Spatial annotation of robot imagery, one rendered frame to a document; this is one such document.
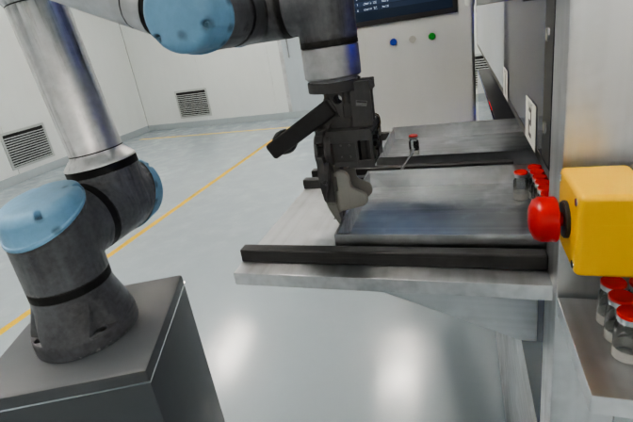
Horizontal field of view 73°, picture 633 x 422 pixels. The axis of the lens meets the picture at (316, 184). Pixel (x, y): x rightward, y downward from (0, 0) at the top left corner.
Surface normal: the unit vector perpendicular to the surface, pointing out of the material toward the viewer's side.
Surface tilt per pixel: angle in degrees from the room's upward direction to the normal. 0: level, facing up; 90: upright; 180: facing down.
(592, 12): 90
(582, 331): 0
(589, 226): 90
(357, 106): 90
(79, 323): 72
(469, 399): 0
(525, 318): 90
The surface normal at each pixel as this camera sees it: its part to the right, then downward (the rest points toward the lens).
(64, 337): 0.09, 0.02
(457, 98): -0.16, 0.36
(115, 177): 0.60, 0.11
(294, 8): -0.23, 0.53
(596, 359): -0.15, -0.93
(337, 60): 0.20, 0.30
